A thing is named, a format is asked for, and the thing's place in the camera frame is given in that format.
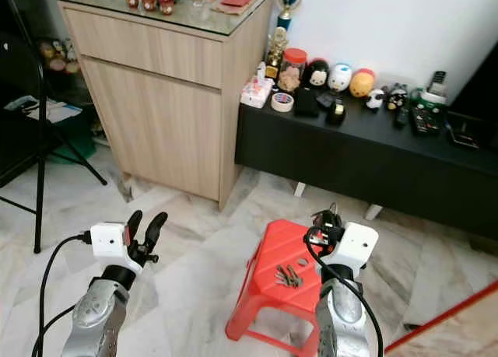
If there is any black flat tablet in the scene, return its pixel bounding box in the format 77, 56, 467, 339
445, 112, 486, 150

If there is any golden figure trophy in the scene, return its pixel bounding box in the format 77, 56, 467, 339
264, 26, 288, 80

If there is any black bird plush toy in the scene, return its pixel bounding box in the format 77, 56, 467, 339
385, 83, 410, 112

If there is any dark grey flat case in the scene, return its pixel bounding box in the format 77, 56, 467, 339
316, 92, 339, 110

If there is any black gold tape dispenser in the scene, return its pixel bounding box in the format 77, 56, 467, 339
326, 99, 348, 127

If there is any black mouse plush toy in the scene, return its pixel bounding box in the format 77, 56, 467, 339
303, 58, 331, 89

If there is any white duck plush toy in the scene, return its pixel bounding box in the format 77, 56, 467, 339
327, 63, 354, 93

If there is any green round container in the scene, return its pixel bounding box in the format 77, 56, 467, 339
410, 87, 450, 115

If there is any black fabric pouch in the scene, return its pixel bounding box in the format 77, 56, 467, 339
293, 88, 321, 119

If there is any white tissue pack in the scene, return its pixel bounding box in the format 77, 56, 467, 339
240, 77, 274, 110

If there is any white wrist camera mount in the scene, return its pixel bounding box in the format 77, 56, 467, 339
89, 222, 143, 279
319, 222, 381, 281

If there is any white paper stack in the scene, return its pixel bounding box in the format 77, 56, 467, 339
5, 95, 82, 124

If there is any black cordless phone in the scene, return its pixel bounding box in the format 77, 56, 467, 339
429, 69, 449, 92

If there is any orange bear plush toy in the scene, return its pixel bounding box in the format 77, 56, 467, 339
348, 68, 377, 99

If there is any metal key bunch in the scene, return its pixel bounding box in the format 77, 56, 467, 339
275, 264, 305, 289

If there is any clear jar red lid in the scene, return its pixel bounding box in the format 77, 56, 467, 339
278, 48, 309, 94

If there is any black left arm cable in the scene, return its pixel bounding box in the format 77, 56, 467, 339
37, 232, 93, 357

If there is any red long bar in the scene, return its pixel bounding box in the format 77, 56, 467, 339
384, 299, 498, 355

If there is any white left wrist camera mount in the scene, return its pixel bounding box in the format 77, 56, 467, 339
89, 222, 143, 279

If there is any green plastic bin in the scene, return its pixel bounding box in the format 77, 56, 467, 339
47, 122, 98, 166

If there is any beige masking tape roll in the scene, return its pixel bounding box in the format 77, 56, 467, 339
270, 92, 296, 114

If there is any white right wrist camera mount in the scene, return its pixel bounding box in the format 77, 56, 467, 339
319, 222, 381, 281

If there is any black white panda plush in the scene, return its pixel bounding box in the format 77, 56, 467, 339
365, 89, 387, 110

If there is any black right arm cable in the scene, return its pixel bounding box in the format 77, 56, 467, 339
303, 229, 387, 357

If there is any light wooden cabinet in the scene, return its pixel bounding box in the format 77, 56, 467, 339
55, 0, 275, 211

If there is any black television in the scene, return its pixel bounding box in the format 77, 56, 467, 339
447, 40, 498, 126

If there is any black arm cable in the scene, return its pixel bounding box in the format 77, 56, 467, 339
303, 229, 387, 357
37, 232, 93, 357

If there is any red plastic stool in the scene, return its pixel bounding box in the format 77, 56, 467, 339
225, 219, 337, 351

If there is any beige flat tray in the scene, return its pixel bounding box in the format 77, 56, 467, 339
211, 0, 263, 17

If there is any black low console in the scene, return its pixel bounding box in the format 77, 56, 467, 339
234, 99, 498, 243

